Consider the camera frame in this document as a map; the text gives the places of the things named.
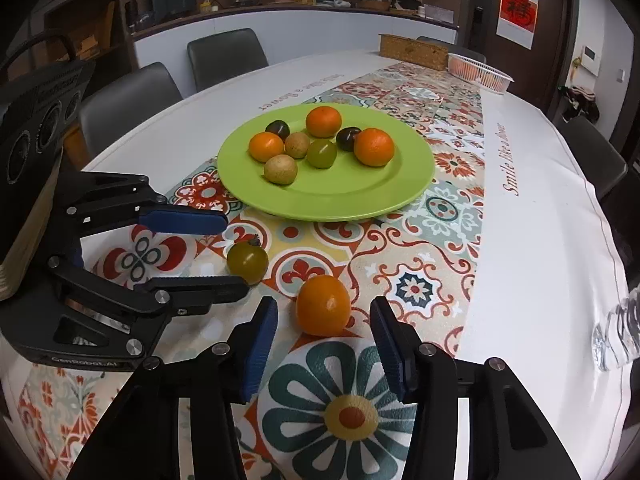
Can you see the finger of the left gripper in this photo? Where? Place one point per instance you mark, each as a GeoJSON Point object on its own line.
{"type": "Point", "coordinates": [192, 296]}
{"type": "Point", "coordinates": [183, 220]}

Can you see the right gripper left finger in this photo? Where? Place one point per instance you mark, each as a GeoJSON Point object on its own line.
{"type": "Point", "coordinates": [256, 341]}

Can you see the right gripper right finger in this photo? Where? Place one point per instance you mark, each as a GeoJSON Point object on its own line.
{"type": "Point", "coordinates": [395, 350]}

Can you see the large orange tomato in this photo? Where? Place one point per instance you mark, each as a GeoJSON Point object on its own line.
{"type": "Point", "coordinates": [265, 145]}

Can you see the tan longan fruit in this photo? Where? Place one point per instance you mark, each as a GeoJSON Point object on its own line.
{"type": "Point", "coordinates": [281, 169]}

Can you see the green tomato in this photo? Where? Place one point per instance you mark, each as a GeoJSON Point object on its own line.
{"type": "Point", "coordinates": [321, 153]}
{"type": "Point", "coordinates": [248, 260]}

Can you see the dark plum fruit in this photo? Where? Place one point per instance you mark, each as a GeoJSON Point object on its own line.
{"type": "Point", "coordinates": [345, 138]}

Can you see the white kitchen counter cabinet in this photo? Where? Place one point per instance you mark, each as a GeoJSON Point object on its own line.
{"type": "Point", "coordinates": [284, 34]}

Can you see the patterned table runner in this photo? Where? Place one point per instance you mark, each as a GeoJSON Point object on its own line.
{"type": "Point", "coordinates": [325, 410]}

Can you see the small orange tomato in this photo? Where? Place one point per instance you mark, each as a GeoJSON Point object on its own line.
{"type": "Point", "coordinates": [322, 306]}

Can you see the grey chair near left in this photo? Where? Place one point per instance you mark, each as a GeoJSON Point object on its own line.
{"type": "Point", "coordinates": [124, 104]}

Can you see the grey chair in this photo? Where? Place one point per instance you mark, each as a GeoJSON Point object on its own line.
{"type": "Point", "coordinates": [124, 104]}
{"type": "Point", "coordinates": [220, 57]}
{"type": "Point", "coordinates": [601, 164]}

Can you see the dark purple plum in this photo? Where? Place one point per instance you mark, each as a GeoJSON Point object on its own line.
{"type": "Point", "coordinates": [280, 128]}

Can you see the tan longan on plate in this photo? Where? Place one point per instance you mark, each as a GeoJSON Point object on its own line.
{"type": "Point", "coordinates": [297, 144]}

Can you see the white tablecloth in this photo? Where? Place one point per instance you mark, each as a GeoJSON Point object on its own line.
{"type": "Point", "coordinates": [548, 269]}

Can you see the green round plate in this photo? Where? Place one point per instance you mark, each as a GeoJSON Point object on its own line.
{"type": "Point", "coordinates": [348, 190]}

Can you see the orange tangerine left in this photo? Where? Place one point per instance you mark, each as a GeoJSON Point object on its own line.
{"type": "Point", "coordinates": [323, 122]}

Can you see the orange tangerine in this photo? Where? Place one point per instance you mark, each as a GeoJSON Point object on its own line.
{"type": "Point", "coordinates": [323, 122]}
{"type": "Point", "coordinates": [374, 147]}

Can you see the orange tangerine right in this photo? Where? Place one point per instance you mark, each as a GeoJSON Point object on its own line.
{"type": "Point", "coordinates": [374, 147]}

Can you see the clear water bottle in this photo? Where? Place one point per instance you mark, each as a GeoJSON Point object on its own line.
{"type": "Point", "coordinates": [615, 338]}

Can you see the grey chair right side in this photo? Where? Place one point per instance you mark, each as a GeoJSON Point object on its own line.
{"type": "Point", "coordinates": [601, 164]}

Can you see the woven wicker box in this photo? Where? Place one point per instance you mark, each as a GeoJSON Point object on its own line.
{"type": "Point", "coordinates": [423, 53]}

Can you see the grey chair far end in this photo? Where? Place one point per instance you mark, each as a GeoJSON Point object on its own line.
{"type": "Point", "coordinates": [453, 48]}

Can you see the dark brown door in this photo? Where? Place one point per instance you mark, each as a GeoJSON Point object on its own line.
{"type": "Point", "coordinates": [538, 73]}

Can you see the red and white door poster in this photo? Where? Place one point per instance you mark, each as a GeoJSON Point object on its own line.
{"type": "Point", "coordinates": [517, 21]}

